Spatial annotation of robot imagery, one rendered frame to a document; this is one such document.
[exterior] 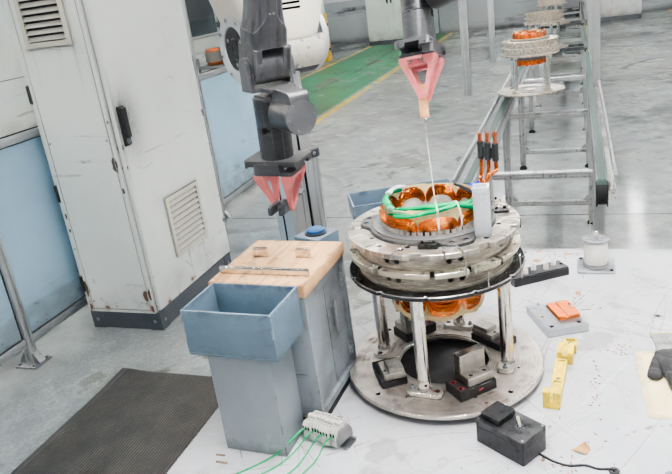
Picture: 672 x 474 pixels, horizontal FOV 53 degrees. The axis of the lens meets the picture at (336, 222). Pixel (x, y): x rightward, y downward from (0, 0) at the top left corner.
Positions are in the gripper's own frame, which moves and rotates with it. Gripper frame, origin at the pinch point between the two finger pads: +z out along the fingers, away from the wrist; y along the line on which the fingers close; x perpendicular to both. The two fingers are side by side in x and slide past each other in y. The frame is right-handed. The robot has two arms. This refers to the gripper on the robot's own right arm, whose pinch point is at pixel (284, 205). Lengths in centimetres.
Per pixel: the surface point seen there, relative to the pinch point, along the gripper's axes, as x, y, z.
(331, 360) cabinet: -0.3, 5.5, 31.6
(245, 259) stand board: 1.8, -10.8, 12.2
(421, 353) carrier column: -0.2, 23.2, 27.9
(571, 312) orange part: 34, 48, 37
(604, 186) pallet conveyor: 140, 56, 46
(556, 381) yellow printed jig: 10, 46, 38
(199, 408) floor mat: 84, -93, 124
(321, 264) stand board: 0.5, 5.5, 11.5
